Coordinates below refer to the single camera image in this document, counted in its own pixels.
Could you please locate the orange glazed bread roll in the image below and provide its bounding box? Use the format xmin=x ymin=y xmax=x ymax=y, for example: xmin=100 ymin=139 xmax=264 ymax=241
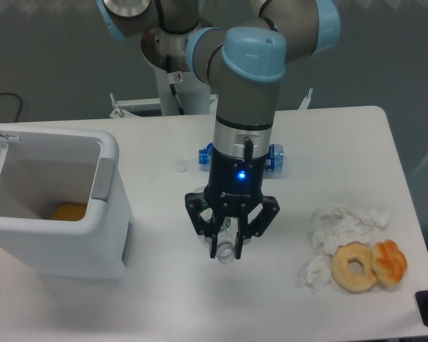
xmin=370 ymin=239 xmax=407 ymax=286

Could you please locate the blue plastic bottle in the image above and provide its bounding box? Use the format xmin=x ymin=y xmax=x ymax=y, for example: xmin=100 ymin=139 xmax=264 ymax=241
xmin=198 ymin=142 xmax=284 ymax=175

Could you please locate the white bottle cap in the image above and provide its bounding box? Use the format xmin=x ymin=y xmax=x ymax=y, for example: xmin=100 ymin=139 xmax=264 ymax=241
xmin=174 ymin=160 xmax=188 ymax=173

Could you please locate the orange object inside bin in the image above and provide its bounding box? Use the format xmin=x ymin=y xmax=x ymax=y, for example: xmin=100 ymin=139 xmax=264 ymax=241
xmin=50 ymin=202 xmax=87 ymax=222

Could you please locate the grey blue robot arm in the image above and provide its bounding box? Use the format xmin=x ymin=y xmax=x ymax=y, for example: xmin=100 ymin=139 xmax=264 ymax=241
xmin=97 ymin=1 xmax=341 ymax=259

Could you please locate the black floor cable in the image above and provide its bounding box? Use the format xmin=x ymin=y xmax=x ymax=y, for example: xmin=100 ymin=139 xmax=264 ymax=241
xmin=0 ymin=93 xmax=23 ymax=123

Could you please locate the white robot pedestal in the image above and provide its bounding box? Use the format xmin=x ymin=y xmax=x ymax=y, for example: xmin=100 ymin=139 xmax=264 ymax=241
xmin=108 ymin=26 xmax=220 ymax=119

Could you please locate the large crumpled white tissue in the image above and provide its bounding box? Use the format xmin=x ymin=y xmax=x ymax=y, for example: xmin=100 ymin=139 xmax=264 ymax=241
xmin=311 ymin=202 xmax=392 ymax=256

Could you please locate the small crumpled white tissue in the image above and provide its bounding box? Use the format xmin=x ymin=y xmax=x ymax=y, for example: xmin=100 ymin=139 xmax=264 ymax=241
xmin=303 ymin=255 xmax=332 ymax=294

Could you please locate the clear bottle green label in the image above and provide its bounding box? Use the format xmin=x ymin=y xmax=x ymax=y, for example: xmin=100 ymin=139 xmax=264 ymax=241
xmin=193 ymin=187 xmax=238 ymax=264

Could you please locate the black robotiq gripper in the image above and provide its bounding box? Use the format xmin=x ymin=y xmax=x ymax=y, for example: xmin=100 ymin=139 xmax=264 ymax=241
xmin=185 ymin=149 xmax=280 ymax=259

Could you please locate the plain ring donut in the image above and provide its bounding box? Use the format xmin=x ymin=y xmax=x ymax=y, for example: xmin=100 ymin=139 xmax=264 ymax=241
xmin=330 ymin=243 xmax=377 ymax=293

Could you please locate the white open trash bin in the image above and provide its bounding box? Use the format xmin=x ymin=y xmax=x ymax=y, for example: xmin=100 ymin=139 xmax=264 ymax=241
xmin=0 ymin=124 xmax=133 ymax=279

